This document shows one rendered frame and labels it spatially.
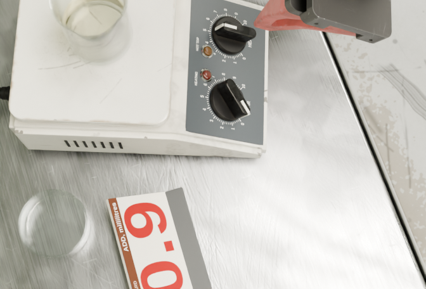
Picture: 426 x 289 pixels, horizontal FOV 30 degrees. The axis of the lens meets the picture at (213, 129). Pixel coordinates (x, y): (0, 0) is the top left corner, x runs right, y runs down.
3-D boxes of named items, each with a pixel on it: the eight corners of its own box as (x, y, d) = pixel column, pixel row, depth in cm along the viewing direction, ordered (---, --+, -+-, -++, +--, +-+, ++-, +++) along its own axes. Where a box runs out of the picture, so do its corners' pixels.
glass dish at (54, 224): (87, 189, 66) (83, 184, 64) (94, 255, 65) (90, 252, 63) (21, 198, 66) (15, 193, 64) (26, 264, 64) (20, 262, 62)
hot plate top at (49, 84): (177, -19, 62) (177, -25, 62) (170, 128, 59) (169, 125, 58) (24, -26, 62) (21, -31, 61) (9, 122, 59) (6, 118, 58)
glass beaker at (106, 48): (59, 13, 61) (38, -35, 53) (127, -2, 61) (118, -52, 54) (75, 85, 60) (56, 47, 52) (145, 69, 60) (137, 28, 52)
